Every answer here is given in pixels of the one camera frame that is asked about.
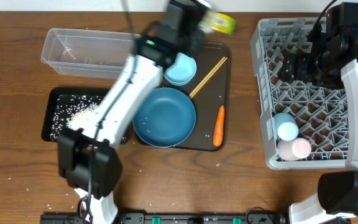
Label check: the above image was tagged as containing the light blue plastic cup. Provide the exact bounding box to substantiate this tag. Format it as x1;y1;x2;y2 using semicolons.
273;113;299;141

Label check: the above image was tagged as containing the pink plastic cup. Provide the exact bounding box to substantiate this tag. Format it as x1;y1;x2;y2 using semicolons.
277;138;311;161

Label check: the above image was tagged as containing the yellow green snack wrapper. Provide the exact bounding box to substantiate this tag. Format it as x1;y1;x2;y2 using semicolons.
198;11;236;35

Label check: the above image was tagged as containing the orange carrot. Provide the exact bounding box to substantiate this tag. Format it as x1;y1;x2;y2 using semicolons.
213;105;225;146

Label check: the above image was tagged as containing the small light blue bowl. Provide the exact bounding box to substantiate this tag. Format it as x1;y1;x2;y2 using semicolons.
164;53;197;86

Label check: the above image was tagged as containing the large dark blue plate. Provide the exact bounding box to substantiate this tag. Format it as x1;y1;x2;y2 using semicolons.
132;87;196;147

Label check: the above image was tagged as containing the pile of white rice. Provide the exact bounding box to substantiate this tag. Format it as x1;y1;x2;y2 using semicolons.
46;95;103;142

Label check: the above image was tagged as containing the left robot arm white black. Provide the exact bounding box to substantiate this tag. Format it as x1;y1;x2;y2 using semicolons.
57;0;212;223

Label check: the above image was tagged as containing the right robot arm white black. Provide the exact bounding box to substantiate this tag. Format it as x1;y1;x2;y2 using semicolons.
278;1;358;223

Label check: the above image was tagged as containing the grey dishwasher rack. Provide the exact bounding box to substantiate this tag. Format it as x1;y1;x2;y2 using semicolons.
250;17;349;170

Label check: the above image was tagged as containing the black waste tray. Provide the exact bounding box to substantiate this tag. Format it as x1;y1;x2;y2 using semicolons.
40;87;129;145

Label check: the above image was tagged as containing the brown serving tray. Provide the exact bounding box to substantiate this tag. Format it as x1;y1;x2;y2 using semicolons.
159;42;231;152

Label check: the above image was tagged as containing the clear plastic container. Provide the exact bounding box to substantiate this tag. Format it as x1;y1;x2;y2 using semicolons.
41;28;133;79

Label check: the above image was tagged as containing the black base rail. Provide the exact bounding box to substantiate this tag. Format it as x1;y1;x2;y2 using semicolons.
39;212;352;224

